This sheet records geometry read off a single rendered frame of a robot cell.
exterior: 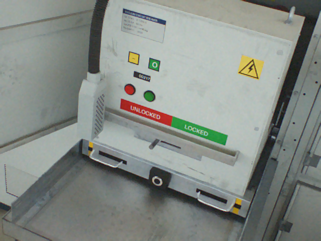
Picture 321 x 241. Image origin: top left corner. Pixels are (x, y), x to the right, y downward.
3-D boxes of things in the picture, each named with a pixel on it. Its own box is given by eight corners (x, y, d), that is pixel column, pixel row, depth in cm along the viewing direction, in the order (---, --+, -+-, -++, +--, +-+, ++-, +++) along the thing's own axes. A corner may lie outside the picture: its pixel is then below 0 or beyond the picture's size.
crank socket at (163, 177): (165, 191, 130) (167, 178, 127) (146, 184, 132) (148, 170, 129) (168, 186, 132) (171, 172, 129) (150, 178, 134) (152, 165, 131)
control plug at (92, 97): (91, 142, 123) (95, 87, 113) (75, 136, 124) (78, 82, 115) (105, 129, 129) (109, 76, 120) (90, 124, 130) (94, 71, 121)
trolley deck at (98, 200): (221, 335, 103) (227, 320, 100) (2, 233, 119) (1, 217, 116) (274, 174, 158) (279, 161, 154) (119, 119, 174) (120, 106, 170)
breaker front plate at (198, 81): (239, 202, 125) (290, 45, 99) (90, 144, 137) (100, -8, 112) (241, 199, 126) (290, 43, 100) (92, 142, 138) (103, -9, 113)
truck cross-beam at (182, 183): (245, 218, 126) (250, 202, 123) (82, 153, 140) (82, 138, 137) (249, 207, 130) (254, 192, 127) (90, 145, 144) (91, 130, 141)
